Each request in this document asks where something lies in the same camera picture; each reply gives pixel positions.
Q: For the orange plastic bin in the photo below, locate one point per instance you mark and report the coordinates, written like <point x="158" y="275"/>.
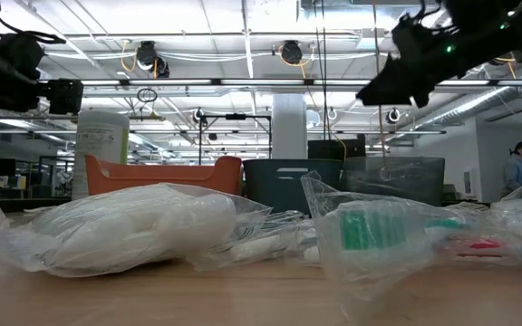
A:
<point x="161" y="179"/>

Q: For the large bag of white items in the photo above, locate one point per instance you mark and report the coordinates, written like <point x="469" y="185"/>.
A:
<point x="107" y="231"/>

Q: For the black stand frame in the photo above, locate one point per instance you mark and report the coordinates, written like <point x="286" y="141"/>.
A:
<point x="236" y="117"/>

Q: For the white wipes canister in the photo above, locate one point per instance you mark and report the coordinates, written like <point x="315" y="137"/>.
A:
<point x="100" y="136"/>

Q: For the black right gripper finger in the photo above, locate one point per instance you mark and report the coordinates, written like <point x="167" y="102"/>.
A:
<point x="423" y="96"/>
<point x="388" y="86"/>

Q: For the grey translucent plastic bin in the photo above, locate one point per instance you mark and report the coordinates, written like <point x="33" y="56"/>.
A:
<point x="392" y="179"/>

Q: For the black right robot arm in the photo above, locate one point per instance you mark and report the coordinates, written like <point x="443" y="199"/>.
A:
<point x="492" y="22"/>

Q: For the person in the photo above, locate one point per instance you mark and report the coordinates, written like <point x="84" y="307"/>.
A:
<point x="515" y="172"/>

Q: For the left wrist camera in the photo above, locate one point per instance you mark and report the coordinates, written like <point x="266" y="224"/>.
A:
<point x="21" y="50"/>

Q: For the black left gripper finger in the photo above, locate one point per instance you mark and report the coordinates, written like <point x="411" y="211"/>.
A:
<point x="64" y="97"/>

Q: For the green toothbrush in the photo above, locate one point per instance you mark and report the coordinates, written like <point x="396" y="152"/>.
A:
<point x="370" y="228"/>

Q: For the teal plastic bin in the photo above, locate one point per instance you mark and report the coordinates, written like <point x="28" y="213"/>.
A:
<point x="288" y="185"/>

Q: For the large black monitor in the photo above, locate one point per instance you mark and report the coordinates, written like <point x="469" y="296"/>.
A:
<point x="333" y="149"/>

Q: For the white toothbrush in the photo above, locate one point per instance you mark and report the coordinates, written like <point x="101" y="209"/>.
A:
<point x="261" y="244"/>

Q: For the red toothbrush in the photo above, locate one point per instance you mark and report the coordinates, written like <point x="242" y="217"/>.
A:
<point x="483" y="246"/>

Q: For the white building column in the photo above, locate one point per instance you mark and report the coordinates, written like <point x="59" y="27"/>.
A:
<point x="289" y="127"/>

